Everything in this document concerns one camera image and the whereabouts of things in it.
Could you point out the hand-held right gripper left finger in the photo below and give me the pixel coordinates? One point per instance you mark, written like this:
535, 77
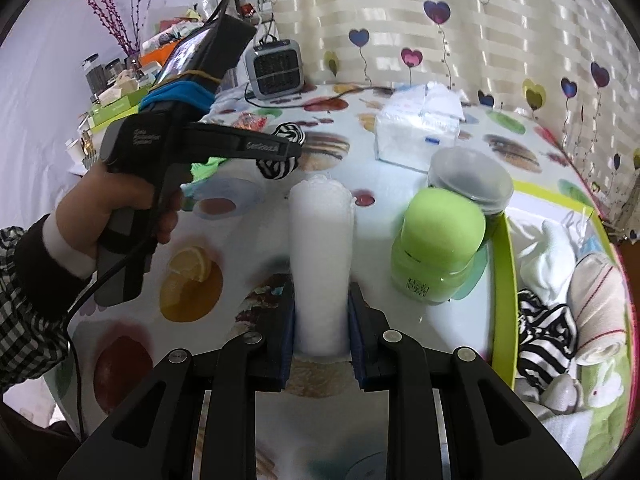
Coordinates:
287, 330

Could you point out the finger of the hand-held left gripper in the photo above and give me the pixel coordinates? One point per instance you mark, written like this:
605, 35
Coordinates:
290, 149

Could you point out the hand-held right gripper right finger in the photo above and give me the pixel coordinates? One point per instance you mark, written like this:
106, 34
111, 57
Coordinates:
357, 330

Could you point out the black white striped sock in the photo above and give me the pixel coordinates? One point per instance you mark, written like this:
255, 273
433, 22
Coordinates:
545, 340
275, 167

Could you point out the white towel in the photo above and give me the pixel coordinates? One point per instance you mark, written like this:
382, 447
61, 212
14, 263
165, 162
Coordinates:
555, 430
322, 260

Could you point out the white box with green rim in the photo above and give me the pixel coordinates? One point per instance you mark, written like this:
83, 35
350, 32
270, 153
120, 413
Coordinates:
502, 310

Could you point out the cream sock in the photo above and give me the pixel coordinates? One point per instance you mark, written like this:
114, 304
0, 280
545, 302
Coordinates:
600, 305

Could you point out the person's left forearm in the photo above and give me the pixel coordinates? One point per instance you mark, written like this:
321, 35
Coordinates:
30, 310

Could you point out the person's left hand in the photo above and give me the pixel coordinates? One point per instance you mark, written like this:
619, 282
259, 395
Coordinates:
85, 205

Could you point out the green cardboard box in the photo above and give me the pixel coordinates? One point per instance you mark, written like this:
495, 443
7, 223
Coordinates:
117, 107

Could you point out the red snack packet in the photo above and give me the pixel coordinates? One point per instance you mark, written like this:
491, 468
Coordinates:
251, 122

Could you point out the green packet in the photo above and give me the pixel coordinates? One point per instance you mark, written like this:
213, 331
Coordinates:
207, 166

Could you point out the fruit print tablecloth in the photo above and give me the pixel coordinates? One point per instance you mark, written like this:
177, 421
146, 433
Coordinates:
240, 270

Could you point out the glass jar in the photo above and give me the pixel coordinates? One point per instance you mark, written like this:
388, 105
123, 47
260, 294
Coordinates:
94, 77

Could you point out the orange lid storage box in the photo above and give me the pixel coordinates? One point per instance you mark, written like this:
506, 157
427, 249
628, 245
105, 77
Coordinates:
152, 59

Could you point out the small grey heater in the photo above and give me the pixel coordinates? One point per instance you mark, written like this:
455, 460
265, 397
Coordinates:
275, 67

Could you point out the green jar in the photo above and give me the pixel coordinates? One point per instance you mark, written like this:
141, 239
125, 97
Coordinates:
435, 245

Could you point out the white tissue pack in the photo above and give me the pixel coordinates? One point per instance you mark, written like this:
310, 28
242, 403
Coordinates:
415, 125

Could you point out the purple flower branches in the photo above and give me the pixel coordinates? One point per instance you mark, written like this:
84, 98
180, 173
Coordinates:
112, 10

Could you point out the clear lidded plastic container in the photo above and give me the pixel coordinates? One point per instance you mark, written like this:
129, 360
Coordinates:
470, 175

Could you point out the heart print curtain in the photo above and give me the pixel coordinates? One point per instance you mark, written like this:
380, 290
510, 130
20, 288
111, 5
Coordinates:
450, 20

